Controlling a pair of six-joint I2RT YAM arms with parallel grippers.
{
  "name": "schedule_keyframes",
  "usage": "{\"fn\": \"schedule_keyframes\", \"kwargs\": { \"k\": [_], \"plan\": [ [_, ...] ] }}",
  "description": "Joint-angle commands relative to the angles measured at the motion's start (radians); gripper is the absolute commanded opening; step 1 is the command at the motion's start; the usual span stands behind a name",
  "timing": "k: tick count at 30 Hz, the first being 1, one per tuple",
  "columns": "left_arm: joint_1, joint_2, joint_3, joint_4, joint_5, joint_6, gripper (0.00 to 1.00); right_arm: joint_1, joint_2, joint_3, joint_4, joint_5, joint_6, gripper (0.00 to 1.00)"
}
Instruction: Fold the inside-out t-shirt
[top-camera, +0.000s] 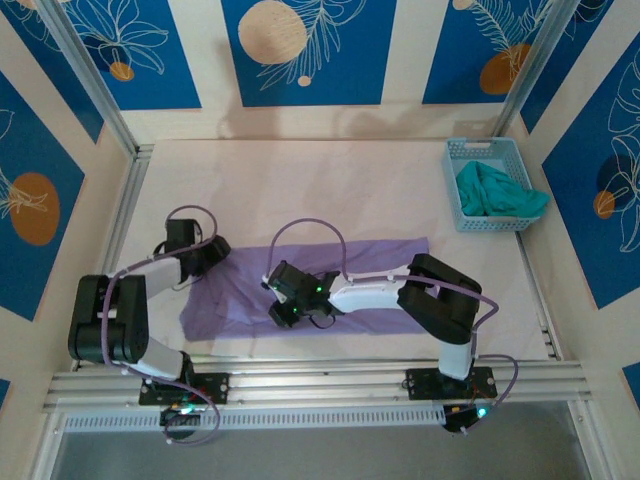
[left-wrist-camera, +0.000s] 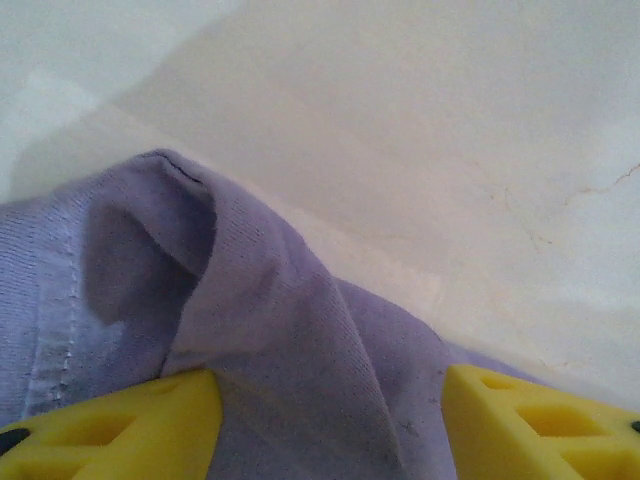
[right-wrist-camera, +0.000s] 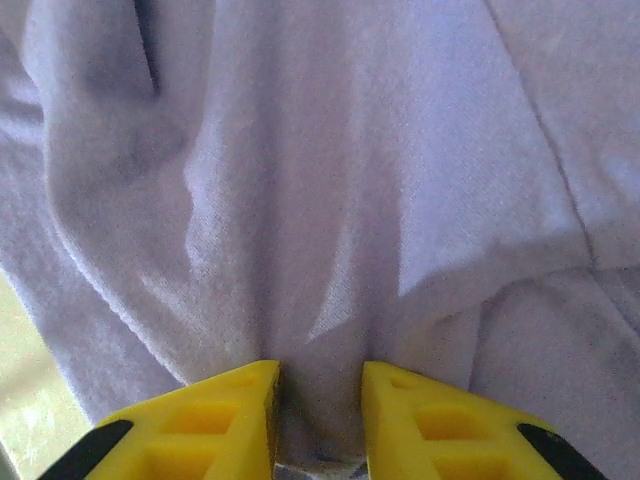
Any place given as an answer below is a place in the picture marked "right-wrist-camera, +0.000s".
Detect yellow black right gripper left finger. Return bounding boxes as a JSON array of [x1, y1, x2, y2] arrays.
[[37, 358, 283, 480]]

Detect purple t-shirt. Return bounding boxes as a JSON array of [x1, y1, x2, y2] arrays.
[[0, 0, 640, 480]]

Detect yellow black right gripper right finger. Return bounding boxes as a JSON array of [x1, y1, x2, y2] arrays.
[[360, 360, 604, 480]]

